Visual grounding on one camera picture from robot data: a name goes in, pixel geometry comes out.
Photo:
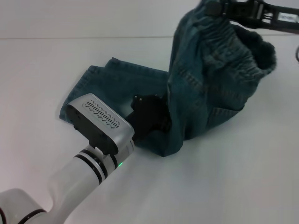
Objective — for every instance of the blue denim shorts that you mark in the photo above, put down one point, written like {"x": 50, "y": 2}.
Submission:
{"x": 210, "y": 88}

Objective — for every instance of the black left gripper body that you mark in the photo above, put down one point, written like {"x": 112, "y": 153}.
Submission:
{"x": 147, "y": 114}

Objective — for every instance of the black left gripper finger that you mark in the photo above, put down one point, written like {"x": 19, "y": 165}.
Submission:
{"x": 167, "y": 124}

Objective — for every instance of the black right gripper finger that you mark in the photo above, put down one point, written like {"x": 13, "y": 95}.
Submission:
{"x": 240, "y": 10}

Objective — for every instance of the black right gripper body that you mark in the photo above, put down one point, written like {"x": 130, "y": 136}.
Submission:
{"x": 280, "y": 22}

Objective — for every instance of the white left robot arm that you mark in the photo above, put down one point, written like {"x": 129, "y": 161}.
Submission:
{"x": 77, "y": 177}

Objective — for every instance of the silver black wrist camera box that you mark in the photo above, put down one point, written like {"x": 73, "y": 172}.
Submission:
{"x": 102, "y": 123}

